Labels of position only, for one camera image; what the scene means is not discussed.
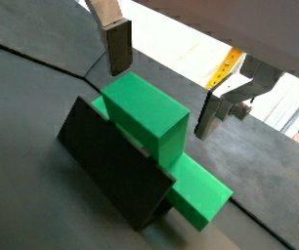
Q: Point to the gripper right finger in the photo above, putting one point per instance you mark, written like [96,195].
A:
[262,77]

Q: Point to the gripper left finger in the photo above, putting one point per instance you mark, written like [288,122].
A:
[115,34]

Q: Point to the green bridge block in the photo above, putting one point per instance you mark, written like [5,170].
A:
[155,120]

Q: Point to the black angled fixture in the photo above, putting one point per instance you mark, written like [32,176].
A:
[128,176]

